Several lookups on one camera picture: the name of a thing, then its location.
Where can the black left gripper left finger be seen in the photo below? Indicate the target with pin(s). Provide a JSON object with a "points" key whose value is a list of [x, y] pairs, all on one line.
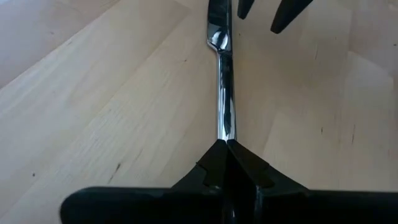
{"points": [[211, 168]]}

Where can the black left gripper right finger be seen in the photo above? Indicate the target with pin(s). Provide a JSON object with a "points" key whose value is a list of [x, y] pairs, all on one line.
{"points": [[245, 168]]}

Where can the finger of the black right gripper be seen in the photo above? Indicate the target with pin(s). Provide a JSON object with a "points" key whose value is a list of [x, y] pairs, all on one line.
{"points": [[289, 14], [245, 7]]}

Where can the silver knife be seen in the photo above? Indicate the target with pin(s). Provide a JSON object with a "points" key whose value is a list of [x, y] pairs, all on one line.
{"points": [[225, 93]]}

